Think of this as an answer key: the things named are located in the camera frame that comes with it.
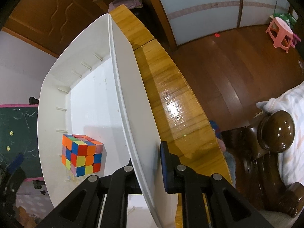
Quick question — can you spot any colourful rubik cube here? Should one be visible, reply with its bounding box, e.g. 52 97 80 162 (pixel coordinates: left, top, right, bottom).
61 134 104 178

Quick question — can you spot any white plastic storage bin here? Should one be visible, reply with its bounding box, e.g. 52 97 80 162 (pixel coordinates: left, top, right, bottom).
38 14 178 227

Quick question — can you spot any dark wooden sofa armrest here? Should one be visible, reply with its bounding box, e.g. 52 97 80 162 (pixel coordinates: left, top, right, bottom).
221 111 303 217

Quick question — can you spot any plaid sofa blanket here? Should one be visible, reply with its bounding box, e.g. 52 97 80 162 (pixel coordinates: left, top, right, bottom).
256 83 304 186

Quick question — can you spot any wooden table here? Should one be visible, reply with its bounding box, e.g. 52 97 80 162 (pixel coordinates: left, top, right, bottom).
109 4 233 228

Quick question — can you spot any pink plastic stool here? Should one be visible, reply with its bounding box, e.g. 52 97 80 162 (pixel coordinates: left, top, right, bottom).
265 17 294 53

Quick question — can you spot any brown wooden door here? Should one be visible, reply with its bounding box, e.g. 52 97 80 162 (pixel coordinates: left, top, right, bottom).
3 0 104 56

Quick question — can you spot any green bag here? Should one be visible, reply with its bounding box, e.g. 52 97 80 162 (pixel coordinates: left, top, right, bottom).
270 13 297 29

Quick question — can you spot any sliding glass wardrobe door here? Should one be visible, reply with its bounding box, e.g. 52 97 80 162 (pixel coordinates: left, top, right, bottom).
160 0 290 45

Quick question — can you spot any folded pink cloth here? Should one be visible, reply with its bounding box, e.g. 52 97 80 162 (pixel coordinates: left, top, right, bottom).
108 0 143 12

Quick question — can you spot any wooden shelf unit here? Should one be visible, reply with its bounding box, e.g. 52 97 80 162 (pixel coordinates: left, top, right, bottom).
88 0 177 51

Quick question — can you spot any green chalkboard pink frame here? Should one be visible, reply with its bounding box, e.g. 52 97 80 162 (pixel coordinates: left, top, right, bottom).
1 104 43 181

